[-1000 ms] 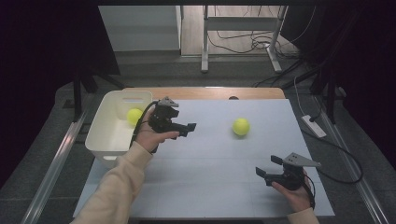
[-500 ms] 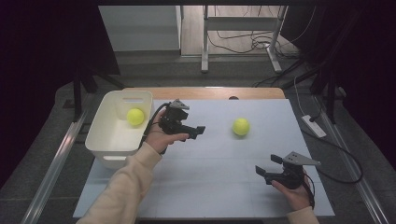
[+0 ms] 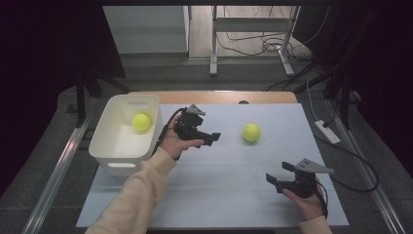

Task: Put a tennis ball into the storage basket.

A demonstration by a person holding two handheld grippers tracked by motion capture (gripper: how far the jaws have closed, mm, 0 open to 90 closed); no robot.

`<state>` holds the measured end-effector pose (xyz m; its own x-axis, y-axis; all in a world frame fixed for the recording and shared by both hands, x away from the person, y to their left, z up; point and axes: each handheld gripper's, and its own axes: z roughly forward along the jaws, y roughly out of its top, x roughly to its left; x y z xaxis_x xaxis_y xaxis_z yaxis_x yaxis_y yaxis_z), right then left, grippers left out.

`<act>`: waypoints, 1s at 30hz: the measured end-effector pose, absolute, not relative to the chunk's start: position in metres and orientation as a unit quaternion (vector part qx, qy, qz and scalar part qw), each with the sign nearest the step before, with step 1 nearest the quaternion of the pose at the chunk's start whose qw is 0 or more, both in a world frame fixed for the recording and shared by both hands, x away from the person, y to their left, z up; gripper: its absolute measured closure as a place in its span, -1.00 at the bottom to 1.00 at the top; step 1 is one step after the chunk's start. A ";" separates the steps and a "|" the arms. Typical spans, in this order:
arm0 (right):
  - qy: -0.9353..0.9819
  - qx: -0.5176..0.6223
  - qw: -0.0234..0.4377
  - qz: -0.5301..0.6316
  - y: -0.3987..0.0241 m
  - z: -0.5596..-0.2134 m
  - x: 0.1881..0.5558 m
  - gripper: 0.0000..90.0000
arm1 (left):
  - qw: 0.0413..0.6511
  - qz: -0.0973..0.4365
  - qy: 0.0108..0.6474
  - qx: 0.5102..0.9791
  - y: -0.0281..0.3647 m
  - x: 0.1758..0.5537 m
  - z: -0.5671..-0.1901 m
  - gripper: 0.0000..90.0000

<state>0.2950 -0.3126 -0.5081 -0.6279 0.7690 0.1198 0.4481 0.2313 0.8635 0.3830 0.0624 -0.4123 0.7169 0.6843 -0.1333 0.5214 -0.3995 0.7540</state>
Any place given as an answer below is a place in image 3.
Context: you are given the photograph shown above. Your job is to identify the wooden table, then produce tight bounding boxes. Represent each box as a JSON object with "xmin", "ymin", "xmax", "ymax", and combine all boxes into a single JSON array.
[{"xmin": 127, "ymin": 90, "xmax": 299, "ymax": 105}]

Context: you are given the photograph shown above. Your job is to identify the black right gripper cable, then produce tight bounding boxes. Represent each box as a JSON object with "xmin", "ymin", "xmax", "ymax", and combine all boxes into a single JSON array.
[{"xmin": 314, "ymin": 180, "xmax": 329, "ymax": 220}]

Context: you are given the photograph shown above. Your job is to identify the person's left hand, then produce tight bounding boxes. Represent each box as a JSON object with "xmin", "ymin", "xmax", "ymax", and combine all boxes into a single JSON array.
[{"xmin": 158, "ymin": 113, "xmax": 206, "ymax": 161}]

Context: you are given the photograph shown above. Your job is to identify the person's right hand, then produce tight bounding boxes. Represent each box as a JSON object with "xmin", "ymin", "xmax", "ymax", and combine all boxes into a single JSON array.
[{"xmin": 282, "ymin": 177, "xmax": 326, "ymax": 222}]

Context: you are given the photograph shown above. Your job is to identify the yellow tennis ball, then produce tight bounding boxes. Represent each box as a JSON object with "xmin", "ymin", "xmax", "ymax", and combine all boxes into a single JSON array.
[
  {"xmin": 242, "ymin": 122, "xmax": 262, "ymax": 143},
  {"xmin": 131, "ymin": 112, "xmax": 152, "ymax": 133}
]

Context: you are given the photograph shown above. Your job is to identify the white table cover sheet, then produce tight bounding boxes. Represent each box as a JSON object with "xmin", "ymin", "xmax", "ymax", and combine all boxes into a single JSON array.
[{"xmin": 75, "ymin": 102, "xmax": 351, "ymax": 229}]

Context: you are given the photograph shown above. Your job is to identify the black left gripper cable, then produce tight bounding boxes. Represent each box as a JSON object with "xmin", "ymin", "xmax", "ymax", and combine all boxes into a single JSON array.
[{"xmin": 151, "ymin": 107, "xmax": 188, "ymax": 156}]

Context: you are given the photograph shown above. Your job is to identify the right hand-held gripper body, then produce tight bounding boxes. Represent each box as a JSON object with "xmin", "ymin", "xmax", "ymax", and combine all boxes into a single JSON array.
[{"xmin": 275, "ymin": 157, "xmax": 335, "ymax": 199}]

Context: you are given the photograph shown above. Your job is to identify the white metal desk frame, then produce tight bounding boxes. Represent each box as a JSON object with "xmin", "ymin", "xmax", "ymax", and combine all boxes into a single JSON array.
[{"xmin": 208, "ymin": 5, "xmax": 301, "ymax": 78}]

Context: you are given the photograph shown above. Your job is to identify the white power strip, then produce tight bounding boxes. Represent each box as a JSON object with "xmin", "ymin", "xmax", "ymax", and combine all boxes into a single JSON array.
[{"xmin": 314, "ymin": 119, "xmax": 342, "ymax": 145}]

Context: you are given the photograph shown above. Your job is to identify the tangled floor cables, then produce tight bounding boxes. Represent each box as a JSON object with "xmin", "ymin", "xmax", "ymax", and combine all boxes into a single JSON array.
[{"xmin": 215, "ymin": 5, "xmax": 330, "ymax": 62}]

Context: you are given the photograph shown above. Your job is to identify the black metal stand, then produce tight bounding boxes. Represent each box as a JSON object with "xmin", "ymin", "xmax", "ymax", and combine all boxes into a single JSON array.
[
  {"xmin": 293, "ymin": 58, "xmax": 361, "ymax": 131},
  {"xmin": 66, "ymin": 64, "xmax": 132, "ymax": 129}
]

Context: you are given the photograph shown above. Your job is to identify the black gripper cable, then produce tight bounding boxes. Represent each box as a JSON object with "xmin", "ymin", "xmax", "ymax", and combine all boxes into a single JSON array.
[
  {"xmin": 314, "ymin": 180, "xmax": 329, "ymax": 220},
  {"xmin": 151, "ymin": 107, "xmax": 188, "ymax": 156}
]

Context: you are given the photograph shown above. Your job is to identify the white plastic bin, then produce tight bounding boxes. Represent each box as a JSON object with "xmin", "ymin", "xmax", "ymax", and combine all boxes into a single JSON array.
[{"xmin": 88, "ymin": 94, "xmax": 165, "ymax": 178}]

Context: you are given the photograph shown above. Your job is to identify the white panel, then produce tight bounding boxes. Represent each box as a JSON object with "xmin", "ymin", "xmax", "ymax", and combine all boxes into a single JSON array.
[{"xmin": 102, "ymin": 5, "xmax": 190, "ymax": 55}]

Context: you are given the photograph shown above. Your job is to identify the metal floor rail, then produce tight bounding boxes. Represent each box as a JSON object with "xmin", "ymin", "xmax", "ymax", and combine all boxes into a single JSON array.
[
  {"xmin": 19, "ymin": 97, "xmax": 101, "ymax": 234},
  {"xmin": 324, "ymin": 97, "xmax": 408, "ymax": 234}
]

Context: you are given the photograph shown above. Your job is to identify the black power cable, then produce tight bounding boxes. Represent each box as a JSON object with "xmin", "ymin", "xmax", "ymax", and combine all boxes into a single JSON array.
[{"xmin": 313, "ymin": 133, "xmax": 380, "ymax": 193}]

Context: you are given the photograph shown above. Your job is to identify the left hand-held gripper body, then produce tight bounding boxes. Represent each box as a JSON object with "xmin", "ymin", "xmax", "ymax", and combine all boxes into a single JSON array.
[{"xmin": 172, "ymin": 103, "xmax": 212, "ymax": 142}]

